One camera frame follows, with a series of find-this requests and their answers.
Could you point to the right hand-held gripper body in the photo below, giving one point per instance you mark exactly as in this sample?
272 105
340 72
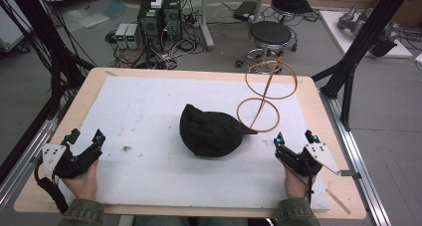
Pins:
298 161

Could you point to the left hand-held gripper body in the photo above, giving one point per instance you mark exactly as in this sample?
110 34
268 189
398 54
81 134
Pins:
74 164

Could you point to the black cap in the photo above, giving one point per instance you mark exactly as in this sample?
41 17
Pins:
210 133

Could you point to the person's left hand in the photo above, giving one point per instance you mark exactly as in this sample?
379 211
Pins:
83 184

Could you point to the person's right hand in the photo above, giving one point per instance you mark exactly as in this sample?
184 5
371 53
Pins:
294 186

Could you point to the wooden table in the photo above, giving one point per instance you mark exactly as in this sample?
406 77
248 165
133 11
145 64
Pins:
331 119

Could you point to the thin wooden stick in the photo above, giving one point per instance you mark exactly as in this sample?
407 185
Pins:
338 201

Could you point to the white foam mat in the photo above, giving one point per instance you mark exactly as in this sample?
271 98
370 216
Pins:
159 126

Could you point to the grey power supply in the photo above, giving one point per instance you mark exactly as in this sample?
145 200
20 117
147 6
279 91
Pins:
133 37
121 36

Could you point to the black round stool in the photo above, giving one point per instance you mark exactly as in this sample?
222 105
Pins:
270 33

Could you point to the white floor board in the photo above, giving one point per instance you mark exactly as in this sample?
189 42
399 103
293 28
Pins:
335 30

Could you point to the clear plastic sheet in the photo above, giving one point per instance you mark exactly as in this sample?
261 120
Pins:
84 18

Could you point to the black computer tower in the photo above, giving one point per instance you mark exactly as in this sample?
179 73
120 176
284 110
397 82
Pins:
149 23
172 18

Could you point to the stool with black cushion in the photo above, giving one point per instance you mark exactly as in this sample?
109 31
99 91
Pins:
292 5

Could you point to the black flat case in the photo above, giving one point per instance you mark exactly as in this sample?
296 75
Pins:
245 11

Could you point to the grey metal stand leg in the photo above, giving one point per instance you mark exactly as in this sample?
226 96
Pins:
206 27

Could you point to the white box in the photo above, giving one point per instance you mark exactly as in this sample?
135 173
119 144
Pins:
157 1

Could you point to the aluminium rail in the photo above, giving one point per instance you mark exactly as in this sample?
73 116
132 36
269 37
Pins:
30 146
361 159

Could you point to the grey metal bracket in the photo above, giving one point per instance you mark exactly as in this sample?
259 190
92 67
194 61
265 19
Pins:
351 174

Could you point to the black metal frame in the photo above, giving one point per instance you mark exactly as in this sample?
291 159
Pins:
361 46

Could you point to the grey metal post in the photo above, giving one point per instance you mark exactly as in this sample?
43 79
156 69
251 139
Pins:
259 3

